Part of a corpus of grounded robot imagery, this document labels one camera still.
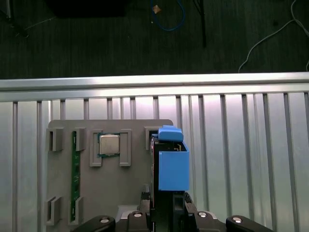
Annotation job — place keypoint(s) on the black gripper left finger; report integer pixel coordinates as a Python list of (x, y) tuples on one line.
[(137, 222)]

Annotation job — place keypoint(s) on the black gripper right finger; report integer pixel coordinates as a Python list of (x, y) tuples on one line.
[(205, 222)]

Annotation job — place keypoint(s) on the hard disk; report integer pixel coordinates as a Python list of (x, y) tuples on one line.
[(173, 169)]

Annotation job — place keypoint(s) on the grey parts rack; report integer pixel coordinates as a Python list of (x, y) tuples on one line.
[(108, 183)]

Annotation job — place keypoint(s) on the green RAM stick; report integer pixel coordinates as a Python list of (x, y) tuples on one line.
[(75, 174)]

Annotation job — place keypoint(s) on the silver CPU chip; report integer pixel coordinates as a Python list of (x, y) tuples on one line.
[(109, 145)]

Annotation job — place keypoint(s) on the brown tape scrap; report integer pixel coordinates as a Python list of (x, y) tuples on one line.
[(156, 9)]

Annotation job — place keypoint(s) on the dark metal stand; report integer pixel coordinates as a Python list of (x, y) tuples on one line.
[(14, 23)]

